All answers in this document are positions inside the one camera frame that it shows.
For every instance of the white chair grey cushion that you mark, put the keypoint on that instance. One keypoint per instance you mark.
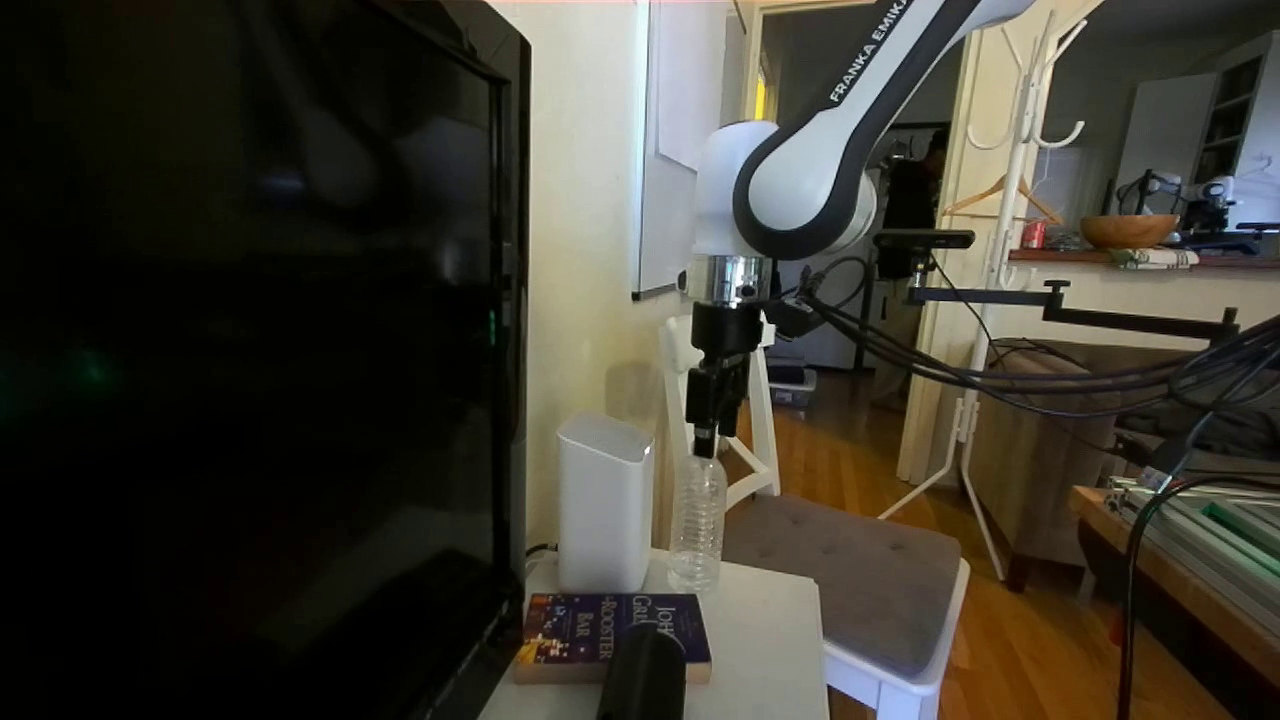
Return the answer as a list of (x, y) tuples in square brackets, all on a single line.
[(890, 592)]

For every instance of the clear plastic bottle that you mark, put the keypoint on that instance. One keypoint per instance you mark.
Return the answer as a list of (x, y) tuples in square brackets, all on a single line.
[(698, 527)]

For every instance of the John Grisham paperback book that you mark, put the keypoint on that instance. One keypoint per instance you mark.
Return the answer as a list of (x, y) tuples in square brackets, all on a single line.
[(570, 637)]

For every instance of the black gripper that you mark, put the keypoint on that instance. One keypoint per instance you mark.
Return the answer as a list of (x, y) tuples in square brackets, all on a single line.
[(718, 382)]

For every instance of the white coat stand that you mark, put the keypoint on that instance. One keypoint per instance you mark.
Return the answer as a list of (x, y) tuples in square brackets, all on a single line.
[(999, 132)]

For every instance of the white router box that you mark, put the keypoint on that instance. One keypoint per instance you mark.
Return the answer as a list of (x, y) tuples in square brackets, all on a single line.
[(604, 504)]

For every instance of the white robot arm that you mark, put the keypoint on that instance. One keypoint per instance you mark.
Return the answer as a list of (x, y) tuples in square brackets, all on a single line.
[(785, 191)]

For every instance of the brown sofa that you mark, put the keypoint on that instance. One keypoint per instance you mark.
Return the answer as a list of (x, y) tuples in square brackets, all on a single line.
[(1035, 448)]

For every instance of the wooden bowl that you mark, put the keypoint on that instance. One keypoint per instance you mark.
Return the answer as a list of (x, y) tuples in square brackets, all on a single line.
[(1130, 230)]

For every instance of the wooden side table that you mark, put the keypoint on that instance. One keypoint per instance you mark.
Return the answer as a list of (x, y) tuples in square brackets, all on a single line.
[(1206, 580)]

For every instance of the black camera arm mount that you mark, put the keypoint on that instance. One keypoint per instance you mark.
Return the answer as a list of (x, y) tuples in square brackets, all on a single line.
[(1050, 301)]

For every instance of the white wall whiteboard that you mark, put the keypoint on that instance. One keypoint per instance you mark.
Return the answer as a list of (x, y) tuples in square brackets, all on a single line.
[(680, 108)]

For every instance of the white table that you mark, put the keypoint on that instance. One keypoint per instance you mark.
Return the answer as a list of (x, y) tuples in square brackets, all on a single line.
[(767, 641)]

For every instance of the black television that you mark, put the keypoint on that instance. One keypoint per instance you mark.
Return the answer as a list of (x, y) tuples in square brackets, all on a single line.
[(260, 356)]

